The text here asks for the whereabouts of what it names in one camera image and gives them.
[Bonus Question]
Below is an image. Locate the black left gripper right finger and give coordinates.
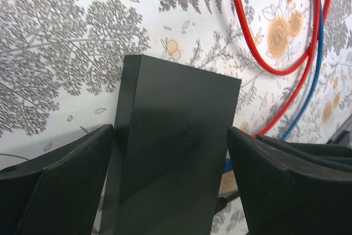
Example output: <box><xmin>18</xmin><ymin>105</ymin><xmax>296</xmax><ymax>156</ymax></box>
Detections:
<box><xmin>227</xmin><ymin>127</ymin><xmax>351</xmax><ymax>234</ymax></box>

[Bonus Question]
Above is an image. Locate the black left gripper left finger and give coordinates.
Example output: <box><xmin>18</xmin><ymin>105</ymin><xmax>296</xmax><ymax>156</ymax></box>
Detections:
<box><xmin>1</xmin><ymin>124</ymin><xmax>113</xmax><ymax>234</ymax></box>

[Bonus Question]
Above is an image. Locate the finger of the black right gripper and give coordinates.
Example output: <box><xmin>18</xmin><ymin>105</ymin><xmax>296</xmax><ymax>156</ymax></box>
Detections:
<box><xmin>256</xmin><ymin>135</ymin><xmax>351</xmax><ymax>172</ymax></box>

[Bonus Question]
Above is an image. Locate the blue ethernet cable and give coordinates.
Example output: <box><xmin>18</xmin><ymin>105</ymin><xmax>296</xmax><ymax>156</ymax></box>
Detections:
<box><xmin>223</xmin><ymin>0</ymin><xmax>324</xmax><ymax>175</ymax></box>

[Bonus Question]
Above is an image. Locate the red ethernet cable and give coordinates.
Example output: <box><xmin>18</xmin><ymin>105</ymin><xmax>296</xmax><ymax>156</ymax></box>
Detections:
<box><xmin>225</xmin><ymin>0</ymin><xmax>336</xmax><ymax>138</ymax></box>

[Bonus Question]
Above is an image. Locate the black network switch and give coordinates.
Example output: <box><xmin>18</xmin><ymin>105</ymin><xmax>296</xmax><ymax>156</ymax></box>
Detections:
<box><xmin>100</xmin><ymin>55</ymin><xmax>241</xmax><ymax>234</ymax></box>

